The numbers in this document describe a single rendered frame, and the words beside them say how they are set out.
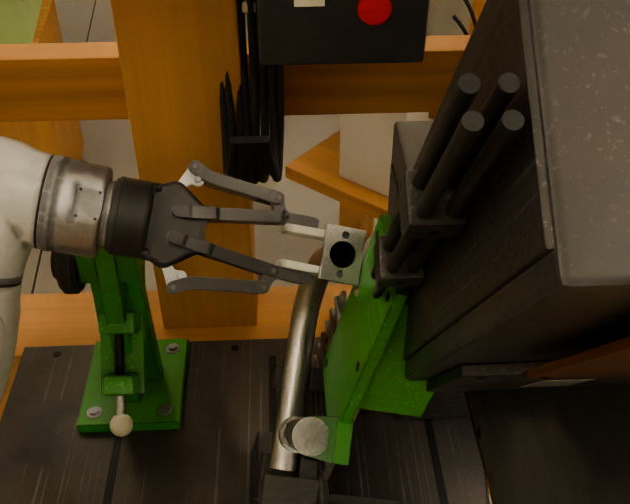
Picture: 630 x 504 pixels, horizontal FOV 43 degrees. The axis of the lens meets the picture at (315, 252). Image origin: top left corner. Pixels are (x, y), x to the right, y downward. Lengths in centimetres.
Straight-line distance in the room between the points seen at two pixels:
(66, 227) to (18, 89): 41
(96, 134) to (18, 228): 278
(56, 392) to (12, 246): 41
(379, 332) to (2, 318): 34
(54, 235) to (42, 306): 56
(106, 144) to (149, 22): 251
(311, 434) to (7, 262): 33
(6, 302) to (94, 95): 40
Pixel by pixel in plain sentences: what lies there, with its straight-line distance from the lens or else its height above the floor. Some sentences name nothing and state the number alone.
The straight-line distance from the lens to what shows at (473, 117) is 34.
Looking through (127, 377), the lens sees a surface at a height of 100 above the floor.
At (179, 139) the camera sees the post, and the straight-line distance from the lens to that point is 102.
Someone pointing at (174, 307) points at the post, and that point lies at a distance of 119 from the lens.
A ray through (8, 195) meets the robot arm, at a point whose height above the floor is 132.
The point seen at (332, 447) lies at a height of 109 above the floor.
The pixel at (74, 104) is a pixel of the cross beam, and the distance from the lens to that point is 112.
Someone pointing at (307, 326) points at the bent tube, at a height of 109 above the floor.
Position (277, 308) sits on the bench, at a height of 88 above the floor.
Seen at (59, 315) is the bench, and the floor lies 88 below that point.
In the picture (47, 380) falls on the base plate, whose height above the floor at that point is 90.
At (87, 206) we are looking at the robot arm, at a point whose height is 130.
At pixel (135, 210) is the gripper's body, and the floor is 129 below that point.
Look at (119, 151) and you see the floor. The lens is 338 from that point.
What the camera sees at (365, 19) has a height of 140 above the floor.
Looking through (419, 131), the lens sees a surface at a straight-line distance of 96.
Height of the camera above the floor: 171
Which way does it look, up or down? 39 degrees down
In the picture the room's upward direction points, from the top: straight up
